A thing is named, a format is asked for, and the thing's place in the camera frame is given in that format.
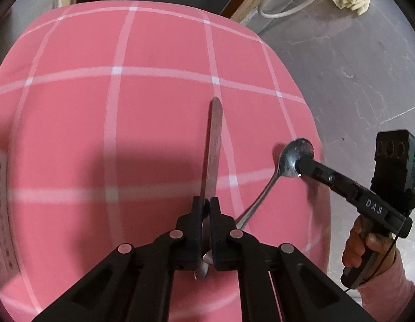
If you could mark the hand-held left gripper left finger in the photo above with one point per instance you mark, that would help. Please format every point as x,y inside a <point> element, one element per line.
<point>193,241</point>

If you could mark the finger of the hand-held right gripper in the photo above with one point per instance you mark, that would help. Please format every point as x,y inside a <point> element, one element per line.
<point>325,176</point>

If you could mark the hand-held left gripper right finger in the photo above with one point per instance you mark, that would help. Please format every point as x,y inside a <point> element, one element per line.
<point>221,241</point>

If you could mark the small steel spoon round bowl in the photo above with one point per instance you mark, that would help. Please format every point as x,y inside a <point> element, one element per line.
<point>290,161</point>

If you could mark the white perforated utensil case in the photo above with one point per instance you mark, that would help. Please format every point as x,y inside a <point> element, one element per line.
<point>0,214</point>

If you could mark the person's right forearm pink sleeve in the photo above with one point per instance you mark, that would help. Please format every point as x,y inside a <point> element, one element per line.
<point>392,291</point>

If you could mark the person's right hand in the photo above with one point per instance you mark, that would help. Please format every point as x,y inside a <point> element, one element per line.
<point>351,248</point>

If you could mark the pink checked tablecloth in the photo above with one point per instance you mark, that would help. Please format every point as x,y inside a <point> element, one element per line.
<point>93,124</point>

